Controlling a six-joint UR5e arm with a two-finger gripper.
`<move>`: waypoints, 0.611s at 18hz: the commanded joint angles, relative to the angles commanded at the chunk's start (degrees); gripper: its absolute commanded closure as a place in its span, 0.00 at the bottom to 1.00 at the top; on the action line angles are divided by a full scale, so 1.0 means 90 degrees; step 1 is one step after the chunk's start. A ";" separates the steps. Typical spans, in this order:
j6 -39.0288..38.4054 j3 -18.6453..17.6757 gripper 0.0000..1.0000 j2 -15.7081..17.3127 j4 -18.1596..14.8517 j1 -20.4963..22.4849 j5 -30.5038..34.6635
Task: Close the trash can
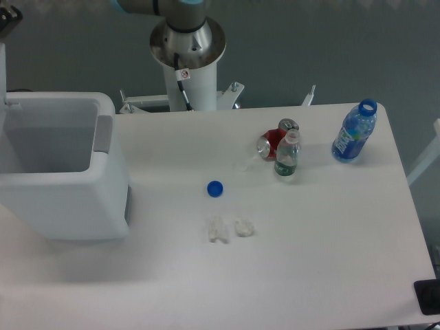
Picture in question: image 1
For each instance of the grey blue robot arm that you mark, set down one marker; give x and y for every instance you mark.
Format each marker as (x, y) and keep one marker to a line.
(186, 38)

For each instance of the white trash can body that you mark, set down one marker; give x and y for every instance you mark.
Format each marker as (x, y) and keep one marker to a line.
(62, 167)

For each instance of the blue plastic drink bottle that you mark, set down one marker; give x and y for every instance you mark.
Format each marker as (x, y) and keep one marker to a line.
(356, 128)

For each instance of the crumpled white tissue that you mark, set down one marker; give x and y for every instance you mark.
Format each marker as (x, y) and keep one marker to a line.
(244, 227)
(217, 230)

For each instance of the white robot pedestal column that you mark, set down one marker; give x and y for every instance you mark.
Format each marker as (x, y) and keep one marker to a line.
(200, 86)

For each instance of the crumpled white tissue right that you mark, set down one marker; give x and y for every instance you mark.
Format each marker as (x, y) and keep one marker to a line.
(244, 227)

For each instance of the crushed red soda can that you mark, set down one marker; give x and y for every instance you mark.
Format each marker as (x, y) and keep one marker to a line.
(267, 143)

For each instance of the black device at edge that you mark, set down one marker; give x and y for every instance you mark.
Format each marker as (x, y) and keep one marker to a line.
(427, 292)

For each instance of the white metal base frame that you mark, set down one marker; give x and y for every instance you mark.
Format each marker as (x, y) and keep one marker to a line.
(139, 104)

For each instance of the blue bottle cap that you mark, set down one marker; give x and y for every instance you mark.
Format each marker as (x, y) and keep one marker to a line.
(214, 188)

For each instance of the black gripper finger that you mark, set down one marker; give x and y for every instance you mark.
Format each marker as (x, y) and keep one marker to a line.
(11, 16)

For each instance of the crumpled white tissue left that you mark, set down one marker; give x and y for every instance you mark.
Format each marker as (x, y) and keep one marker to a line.
(217, 230)

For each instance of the white furniture leg right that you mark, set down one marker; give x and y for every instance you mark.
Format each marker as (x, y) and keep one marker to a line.
(426, 157)

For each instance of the small clear green-label bottle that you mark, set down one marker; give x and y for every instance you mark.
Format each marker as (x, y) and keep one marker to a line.
(287, 153)

